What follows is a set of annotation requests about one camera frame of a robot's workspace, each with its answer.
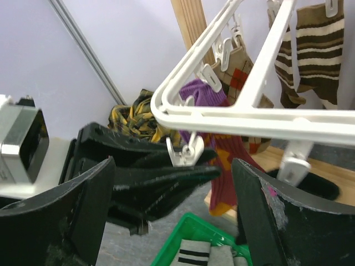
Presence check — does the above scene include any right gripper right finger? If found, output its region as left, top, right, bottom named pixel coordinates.
left=231, top=158, right=354, bottom=265

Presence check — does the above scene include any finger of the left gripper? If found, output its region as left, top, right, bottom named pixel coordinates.
left=106, top=165, right=221, bottom=236

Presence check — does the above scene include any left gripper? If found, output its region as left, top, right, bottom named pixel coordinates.
left=58, top=123, right=219, bottom=185

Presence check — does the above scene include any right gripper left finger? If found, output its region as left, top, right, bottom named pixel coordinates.
left=1, top=157, right=115, bottom=265

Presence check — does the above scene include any black sock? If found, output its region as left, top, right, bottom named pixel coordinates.
left=266, top=168, right=341, bottom=200

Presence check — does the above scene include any white hanger clip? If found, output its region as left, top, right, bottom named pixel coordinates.
left=277, top=140, right=314, bottom=186
left=166, top=131, right=205, bottom=167

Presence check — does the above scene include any white clip hanger rack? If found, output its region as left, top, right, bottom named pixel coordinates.
left=149, top=0, right=355, bottom=147

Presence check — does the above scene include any wooden hanger stand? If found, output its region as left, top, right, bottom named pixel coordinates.
left=170, top=0, right=355, bottom=225

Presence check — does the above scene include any yellow plaid cloth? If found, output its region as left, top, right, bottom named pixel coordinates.
left=108, top=89, right=181, bottom=147

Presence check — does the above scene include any green plastic tray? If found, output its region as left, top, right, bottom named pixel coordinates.
left=151, top=213, right=253, bottom=266

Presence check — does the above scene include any purple maroon sock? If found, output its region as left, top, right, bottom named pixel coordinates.
left=180, top=79, right=265, bottom=216

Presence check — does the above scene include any grey sock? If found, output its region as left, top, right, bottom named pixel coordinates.
left=170, top=239, right=248, bottom=266

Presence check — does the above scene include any orange argyle sock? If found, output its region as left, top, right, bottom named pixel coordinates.
left=212, top=35, right=271, bottom=155

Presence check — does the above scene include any brown striped sock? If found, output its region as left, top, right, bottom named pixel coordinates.
left=296, top=1, right=345, bottom=110
left=275, top=27, right=306, bottom=109

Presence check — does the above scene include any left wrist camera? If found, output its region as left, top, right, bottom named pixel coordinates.
left=1, top=96, right=49, bottom=185

